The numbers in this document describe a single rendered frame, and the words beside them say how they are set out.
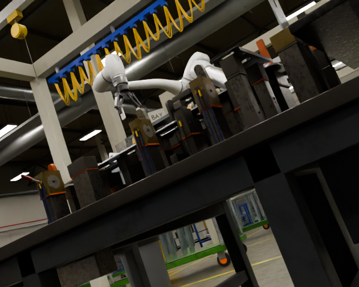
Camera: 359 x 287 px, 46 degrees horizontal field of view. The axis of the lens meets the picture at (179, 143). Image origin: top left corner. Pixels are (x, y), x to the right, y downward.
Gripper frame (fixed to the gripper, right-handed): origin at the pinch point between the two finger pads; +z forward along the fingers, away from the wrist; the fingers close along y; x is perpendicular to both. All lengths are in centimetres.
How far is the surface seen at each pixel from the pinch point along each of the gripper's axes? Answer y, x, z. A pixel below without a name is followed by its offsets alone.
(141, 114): 41, 48, 20
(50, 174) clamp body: 54, -13, 24
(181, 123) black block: 44, 69, 34
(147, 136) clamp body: 46, 51, 32
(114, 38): -177, -164, -181
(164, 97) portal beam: -479, -375, -211
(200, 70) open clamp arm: 39, 83, 19
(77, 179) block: 53, 6, 33
